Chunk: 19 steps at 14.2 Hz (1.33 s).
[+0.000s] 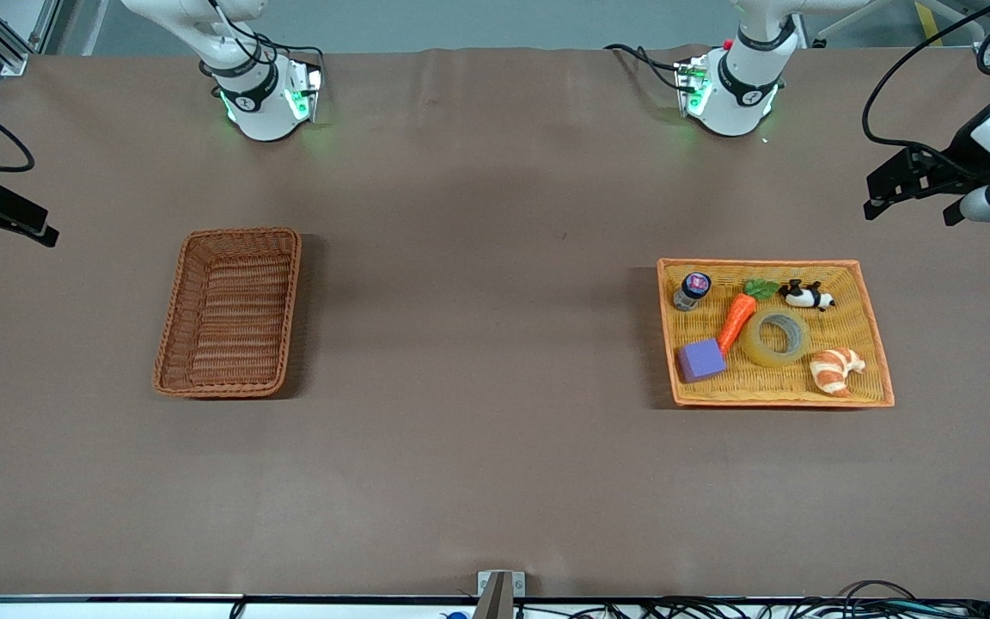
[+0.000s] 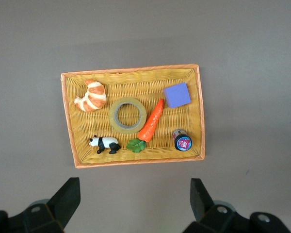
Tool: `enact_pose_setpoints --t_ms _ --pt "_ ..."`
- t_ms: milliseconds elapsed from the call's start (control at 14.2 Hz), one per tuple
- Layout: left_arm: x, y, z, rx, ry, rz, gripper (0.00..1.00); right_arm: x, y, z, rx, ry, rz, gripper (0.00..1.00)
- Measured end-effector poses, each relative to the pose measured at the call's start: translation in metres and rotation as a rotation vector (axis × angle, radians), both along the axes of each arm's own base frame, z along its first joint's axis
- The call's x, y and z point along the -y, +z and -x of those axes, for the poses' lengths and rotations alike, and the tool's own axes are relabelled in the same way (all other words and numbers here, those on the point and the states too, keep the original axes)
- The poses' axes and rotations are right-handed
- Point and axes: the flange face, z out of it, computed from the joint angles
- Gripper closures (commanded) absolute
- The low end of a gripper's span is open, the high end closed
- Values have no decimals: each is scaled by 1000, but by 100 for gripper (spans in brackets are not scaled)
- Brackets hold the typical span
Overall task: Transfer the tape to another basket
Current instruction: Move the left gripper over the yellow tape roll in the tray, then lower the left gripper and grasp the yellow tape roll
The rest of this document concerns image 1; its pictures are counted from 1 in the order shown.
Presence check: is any clear yellowish tape roll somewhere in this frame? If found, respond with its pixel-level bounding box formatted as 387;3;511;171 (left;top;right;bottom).
740;309;811;368

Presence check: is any brown wicker basket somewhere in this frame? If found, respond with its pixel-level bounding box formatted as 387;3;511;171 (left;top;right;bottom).
152;227;303;399

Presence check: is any orange wicker basket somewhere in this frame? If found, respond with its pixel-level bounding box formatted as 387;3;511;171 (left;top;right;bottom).
657;258;896;408

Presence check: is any black white panda toy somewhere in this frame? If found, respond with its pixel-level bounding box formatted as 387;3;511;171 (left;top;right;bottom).
778;279;836;312

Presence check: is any toy croissant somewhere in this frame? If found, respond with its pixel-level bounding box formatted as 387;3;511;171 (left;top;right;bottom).
809;346;866;397

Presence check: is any orange toy carrot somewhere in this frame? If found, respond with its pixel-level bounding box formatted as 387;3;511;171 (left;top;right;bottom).
716;279;781;355

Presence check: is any purple foam cube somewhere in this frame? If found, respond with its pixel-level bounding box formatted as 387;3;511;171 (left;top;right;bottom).
676;338;729;384

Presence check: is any brown table cover mat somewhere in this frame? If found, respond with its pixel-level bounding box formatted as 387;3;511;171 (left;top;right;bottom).
0;45;990;600

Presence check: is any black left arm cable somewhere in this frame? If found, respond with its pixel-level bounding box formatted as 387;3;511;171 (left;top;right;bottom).
861;0;990;149

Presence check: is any black left base cable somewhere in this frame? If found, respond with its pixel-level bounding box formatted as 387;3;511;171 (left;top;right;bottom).
604;43;687;92

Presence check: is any black base cable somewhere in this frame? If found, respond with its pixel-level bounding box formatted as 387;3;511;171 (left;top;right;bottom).
604;43;687;92
250;33;326;74

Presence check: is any black right base cable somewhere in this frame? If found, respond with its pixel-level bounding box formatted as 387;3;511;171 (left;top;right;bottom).
250;33;326;74

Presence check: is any black cable bundle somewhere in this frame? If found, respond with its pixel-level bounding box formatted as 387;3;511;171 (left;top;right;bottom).
512;580;990;619

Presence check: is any grey metal camera bracket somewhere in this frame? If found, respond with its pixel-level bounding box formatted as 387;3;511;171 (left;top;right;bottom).
476;570;526;619

